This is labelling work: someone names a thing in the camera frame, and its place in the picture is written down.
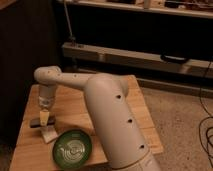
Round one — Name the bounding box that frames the black handle on beam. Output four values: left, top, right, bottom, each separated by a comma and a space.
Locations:
160, 55, 189, 64

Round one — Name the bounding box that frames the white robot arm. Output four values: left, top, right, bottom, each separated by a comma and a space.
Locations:
34, 66, 161, 171

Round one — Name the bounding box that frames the black cable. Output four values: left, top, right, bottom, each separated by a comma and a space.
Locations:
198, 59, 213, 159

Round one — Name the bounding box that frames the white sponge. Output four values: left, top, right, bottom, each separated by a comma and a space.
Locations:
41, 125, 58, 143

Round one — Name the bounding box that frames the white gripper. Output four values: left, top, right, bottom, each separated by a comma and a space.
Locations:
38, 85, 57, 126

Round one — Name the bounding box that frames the metal rod stand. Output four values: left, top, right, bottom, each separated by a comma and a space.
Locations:
63, 0, 76, 46

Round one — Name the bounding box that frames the green patterned plate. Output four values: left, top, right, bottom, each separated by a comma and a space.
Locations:
52, 129, 92, 170

